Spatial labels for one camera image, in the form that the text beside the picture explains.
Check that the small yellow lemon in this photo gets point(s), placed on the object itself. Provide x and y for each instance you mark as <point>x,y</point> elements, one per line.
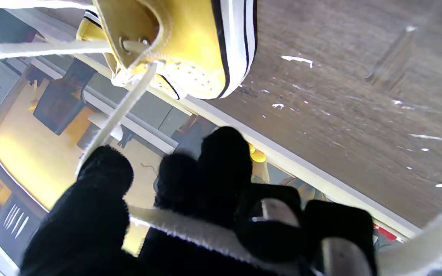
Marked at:
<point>251,147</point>
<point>258,156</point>

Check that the white shallow bowl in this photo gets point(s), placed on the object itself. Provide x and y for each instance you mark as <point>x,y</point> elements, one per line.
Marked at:
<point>117,132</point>

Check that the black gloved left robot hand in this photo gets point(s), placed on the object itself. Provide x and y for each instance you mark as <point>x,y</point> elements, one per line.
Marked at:
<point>86,222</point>

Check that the dark tilted panel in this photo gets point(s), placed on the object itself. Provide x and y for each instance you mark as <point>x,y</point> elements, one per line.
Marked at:
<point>60,103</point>

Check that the tall black cylindrical container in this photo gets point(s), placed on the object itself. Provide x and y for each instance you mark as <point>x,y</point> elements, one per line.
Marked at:
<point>190,138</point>

